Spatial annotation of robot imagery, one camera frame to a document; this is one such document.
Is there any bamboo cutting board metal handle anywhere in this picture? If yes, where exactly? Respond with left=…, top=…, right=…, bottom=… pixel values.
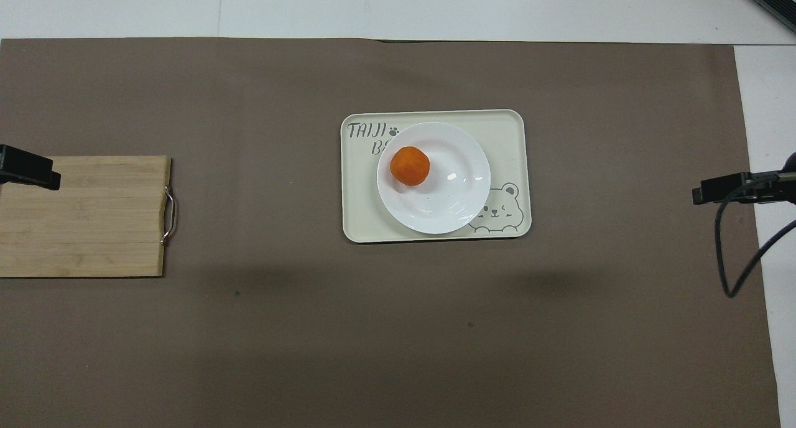
left=0, top=156, right=179, bottom=278

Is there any white round plate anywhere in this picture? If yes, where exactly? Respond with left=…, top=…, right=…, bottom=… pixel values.
left=376, top=121, right=491, bottom=235

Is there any orange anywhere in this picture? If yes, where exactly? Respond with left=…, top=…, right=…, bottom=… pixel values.
left=390, top=146, right=430, bottom=187

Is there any black cable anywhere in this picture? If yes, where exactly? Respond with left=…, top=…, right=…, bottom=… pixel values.
left=715, top=174, right=796, bottom=299

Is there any cream tray with bear print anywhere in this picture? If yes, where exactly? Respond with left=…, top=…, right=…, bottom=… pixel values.
left=340, top=109, right=532, bottom=243

